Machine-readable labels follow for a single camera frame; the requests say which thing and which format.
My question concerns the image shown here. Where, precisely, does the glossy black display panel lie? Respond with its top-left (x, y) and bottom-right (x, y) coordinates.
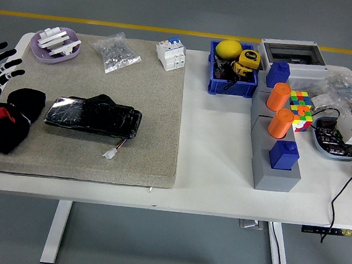
top-left (42, 88), bottom-right (144, 141)

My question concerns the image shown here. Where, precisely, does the small yellow tape measure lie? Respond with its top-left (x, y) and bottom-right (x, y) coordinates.
top-left (231, 61), bottom-right (255, 80)

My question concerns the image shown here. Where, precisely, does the grey-brown mat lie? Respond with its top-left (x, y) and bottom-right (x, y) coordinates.
top-left (0, 25), bottom-right (190, 191)

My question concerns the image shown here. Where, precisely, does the grey bracket under table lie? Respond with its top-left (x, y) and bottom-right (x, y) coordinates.
top-left (237, 218), bottom-right (265, 231)

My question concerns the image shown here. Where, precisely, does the white switch in clear bag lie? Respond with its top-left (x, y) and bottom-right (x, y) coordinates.
top-left (309, 91), bottom-right (335, 114)

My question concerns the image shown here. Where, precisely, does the grey electrical enclosure box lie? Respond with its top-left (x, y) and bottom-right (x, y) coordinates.
top-left (254, 37), bottom-right (331, 91)

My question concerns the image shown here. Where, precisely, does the purple plastic tray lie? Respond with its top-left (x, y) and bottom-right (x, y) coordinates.
top-left (27, 24), bottom-right (83, 67)

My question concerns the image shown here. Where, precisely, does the clear bag of small parts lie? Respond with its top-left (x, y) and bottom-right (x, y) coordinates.
top-left (314, 70), bottom-right (352, 109)

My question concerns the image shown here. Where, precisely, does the clear bag of screws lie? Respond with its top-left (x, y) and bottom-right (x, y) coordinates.
top-left (89, 29), bottom-right (144, 77)

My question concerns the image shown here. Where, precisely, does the white plastic clip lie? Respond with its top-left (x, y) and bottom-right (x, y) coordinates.
top-left (36, 25), bottom-right (76, 50)
top-left (47, 36), bottom-right (82, 59)

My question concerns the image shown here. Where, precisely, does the white table leg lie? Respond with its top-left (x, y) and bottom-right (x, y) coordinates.
top-left (39, 199), bottom-right (73, 264)
top-left (264, 221), bottom-right (296, 264)

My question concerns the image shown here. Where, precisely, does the light blue tray with electronics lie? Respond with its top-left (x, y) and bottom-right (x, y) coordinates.
top-left (309, 114), bottom-right (352, 163)

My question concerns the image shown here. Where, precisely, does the yellow lemon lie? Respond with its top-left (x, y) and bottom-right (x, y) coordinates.
top-left (214, 37), bottom-right (243, 60)

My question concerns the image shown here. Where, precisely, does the black rag with red tag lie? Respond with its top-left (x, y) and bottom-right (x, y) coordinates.
top-left (0, 85), bottom-right (48, 158)

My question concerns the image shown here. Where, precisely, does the blue plastic bin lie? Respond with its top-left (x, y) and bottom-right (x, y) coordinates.
top-left (205, 40), bottom-right (263, 100)

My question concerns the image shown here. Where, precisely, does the grey peg holder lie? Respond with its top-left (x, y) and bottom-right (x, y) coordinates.
top-left (242, 69), bottom-right (312, 194)

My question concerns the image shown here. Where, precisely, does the multicolour puzzle cube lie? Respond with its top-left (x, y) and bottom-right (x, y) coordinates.
top-left (287, 104), bottom-right (315, 134)
top-left (287, 89), bottom-right (314, 109)

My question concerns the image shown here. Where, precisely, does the black table control panel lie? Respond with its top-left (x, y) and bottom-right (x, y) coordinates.
top-left (300, 224), bottom-right (352, 238)

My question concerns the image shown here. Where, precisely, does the white connector with coloured wires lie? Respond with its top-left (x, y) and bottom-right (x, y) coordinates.
top-left (102, 136), bottom-right (129, 160)

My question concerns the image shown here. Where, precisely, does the dark screwdriver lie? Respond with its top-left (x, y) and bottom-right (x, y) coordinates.
top-left (211, 53), bottom-right (231, 81)

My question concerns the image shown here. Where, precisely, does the blue square peg block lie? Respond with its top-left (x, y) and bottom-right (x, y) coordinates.
top-left (264, 60), bottom-right (292, 90)
top-left (268, 139), bottom-right (302, 172)

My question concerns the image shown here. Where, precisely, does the orange cylinder peg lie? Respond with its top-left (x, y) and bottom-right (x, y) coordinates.
top-left (265, 81), bottom-right (293, 113)
top-left (266, 107), bottom-right (296, 141)

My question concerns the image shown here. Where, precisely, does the black power cable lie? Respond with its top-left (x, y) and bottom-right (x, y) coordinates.
top-left (298, 106), bottom-right (352, 246)

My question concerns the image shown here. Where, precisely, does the black cable by table leg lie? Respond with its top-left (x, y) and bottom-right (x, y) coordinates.
top-left (256, 220), bottom-right (287, 264)

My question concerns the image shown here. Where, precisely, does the large yellow tape measure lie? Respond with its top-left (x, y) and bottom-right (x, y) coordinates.
top-left (237, 48), bottom-right (263, 71)

